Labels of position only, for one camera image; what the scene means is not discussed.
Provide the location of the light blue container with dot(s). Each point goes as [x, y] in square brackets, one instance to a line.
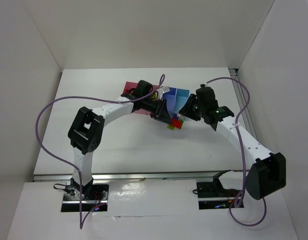
[181, 98]

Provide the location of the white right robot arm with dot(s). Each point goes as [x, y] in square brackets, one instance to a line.
[264, 172]

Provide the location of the aluminium front rail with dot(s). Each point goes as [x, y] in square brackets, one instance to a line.
[130, 176]

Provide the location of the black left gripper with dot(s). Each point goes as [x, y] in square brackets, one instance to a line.
[160, 110]

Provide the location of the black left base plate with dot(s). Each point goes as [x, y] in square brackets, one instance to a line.
[96, 198]

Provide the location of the large red lego brick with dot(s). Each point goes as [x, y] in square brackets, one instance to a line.
[177, 123]

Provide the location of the dark blue container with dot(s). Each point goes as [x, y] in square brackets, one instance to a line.
[169, 94]

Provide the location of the aluminium side rail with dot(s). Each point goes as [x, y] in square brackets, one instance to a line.
[241, 95]

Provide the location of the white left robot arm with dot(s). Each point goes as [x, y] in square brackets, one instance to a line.
[86, 131]

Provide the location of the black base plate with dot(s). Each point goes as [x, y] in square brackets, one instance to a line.
[96, 198]
[212, 196]

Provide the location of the green lego plate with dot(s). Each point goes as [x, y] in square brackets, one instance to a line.
[175, 117]

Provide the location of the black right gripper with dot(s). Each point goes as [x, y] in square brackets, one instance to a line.
[188, 107]

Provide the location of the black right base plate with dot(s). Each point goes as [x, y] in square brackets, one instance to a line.
[212, 196]

